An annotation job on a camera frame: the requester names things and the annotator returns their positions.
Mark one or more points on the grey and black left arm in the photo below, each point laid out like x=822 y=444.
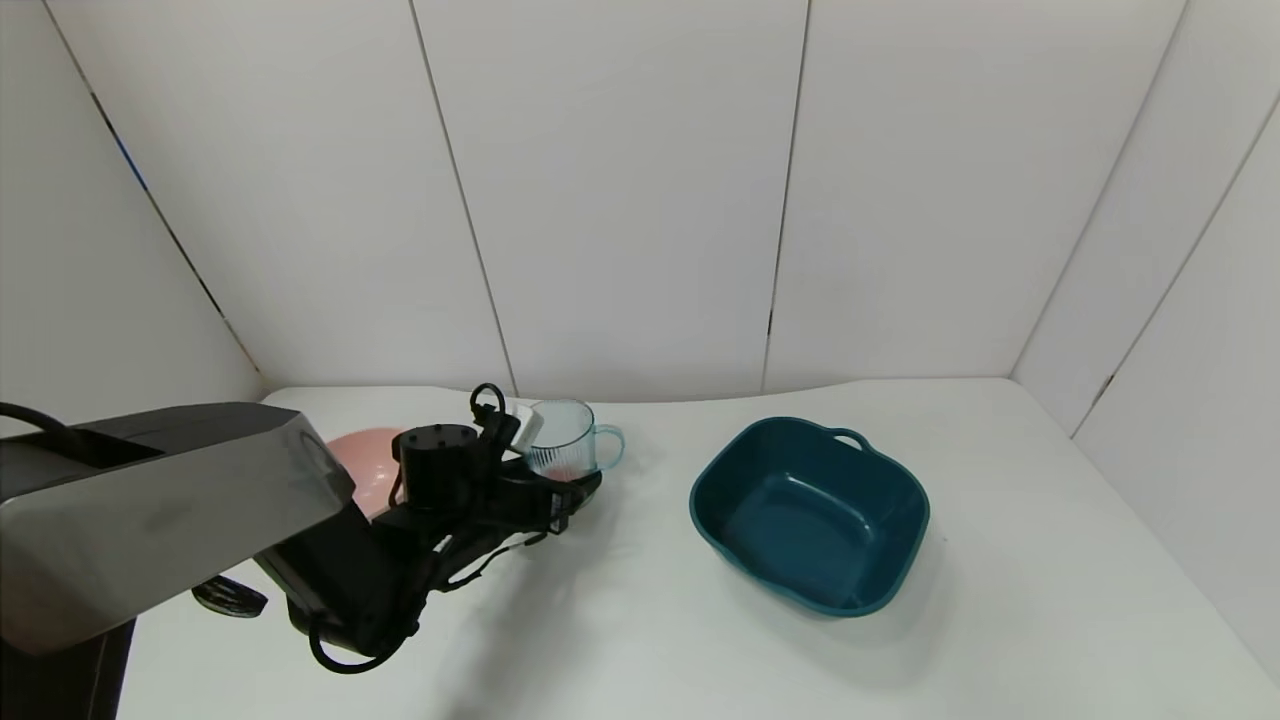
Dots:
x=160 y=510

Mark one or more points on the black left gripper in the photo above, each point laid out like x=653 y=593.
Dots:
x=556 y=501

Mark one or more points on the pink plastic bowl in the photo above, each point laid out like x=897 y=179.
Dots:
x=365 y=465

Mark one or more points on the translucent blue ribbed cup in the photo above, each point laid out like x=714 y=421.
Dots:
x=570 y=440

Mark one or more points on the dark teal plastic basin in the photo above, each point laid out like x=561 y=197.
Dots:
x=810 y=515

